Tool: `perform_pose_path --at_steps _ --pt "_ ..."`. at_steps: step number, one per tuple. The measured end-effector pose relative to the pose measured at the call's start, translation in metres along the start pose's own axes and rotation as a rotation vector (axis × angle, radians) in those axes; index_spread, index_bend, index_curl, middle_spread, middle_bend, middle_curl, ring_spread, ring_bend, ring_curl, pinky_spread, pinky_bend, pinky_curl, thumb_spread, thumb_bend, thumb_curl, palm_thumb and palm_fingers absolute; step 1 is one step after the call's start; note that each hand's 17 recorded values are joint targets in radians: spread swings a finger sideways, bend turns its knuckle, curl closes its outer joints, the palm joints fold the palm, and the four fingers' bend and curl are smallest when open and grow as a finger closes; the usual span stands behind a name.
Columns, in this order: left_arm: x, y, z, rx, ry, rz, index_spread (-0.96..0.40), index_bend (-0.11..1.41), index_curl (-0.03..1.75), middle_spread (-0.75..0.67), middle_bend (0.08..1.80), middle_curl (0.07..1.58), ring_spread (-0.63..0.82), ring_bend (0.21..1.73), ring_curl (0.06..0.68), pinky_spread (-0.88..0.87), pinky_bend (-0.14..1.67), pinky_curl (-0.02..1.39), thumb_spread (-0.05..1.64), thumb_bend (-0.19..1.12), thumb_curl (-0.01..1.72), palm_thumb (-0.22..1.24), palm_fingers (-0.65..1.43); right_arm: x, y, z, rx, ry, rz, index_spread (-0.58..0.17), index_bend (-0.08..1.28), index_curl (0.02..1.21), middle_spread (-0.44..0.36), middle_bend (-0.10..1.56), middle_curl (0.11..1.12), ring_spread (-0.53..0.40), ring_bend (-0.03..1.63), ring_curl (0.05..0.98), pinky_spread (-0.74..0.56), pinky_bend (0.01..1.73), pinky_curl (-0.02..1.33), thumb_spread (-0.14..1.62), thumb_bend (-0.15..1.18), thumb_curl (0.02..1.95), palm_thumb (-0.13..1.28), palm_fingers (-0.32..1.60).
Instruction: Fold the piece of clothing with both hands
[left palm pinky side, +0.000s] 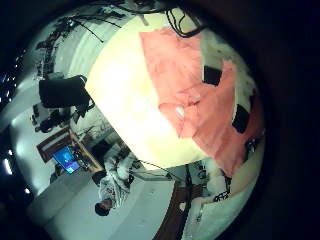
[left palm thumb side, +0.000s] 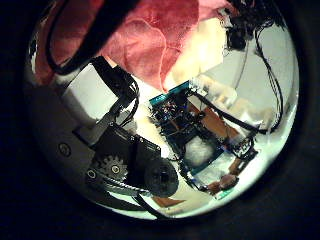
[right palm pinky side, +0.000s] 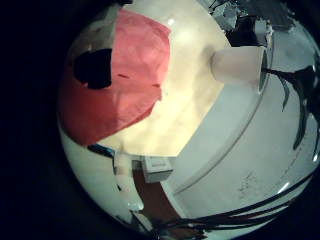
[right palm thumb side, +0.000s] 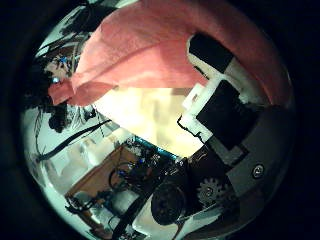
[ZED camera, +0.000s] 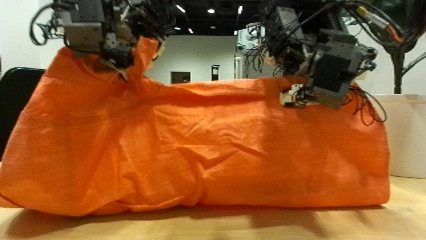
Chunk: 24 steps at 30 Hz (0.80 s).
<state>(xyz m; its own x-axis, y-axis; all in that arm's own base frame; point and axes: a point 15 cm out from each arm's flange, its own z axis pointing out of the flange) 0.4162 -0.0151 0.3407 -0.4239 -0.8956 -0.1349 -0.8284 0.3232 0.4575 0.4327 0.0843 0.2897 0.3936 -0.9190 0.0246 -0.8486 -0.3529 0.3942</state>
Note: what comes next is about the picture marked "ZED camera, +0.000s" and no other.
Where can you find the orange button shirt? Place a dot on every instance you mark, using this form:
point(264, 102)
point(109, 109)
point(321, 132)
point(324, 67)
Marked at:
point(200, 143)

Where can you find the green leafy plant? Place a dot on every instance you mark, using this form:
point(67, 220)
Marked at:
point(398, 71)

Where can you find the white microwave oven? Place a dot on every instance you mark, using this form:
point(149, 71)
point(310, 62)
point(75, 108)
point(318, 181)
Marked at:
point(248, 38)

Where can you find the dark brown door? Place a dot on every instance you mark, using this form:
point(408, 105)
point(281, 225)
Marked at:
point(180, 77)

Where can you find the black chair backrest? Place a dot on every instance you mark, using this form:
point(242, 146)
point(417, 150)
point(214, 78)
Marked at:
point(15, 96)

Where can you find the white round plant pot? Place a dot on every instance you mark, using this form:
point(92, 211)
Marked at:
point(408, 136)

